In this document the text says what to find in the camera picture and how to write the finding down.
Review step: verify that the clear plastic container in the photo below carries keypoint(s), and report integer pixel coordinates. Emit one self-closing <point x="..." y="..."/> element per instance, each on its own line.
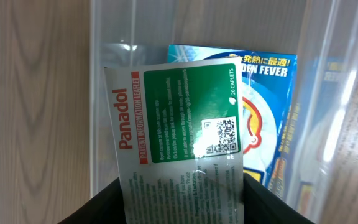
<point x="323" y="35"/>

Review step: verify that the white green Panadol box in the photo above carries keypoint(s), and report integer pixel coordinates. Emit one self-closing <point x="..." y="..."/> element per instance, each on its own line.
<point x="178" y="135"/>

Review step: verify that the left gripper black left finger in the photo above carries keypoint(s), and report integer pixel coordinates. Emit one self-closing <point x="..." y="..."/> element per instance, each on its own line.
<point x="105" y="207"/>

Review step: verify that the blue Kool Fever box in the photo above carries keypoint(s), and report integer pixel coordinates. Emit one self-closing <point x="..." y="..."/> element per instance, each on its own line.
<point x="268" y="82"/>

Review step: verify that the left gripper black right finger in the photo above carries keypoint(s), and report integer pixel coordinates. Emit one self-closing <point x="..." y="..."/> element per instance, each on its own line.
<point x="263" y="207"/>

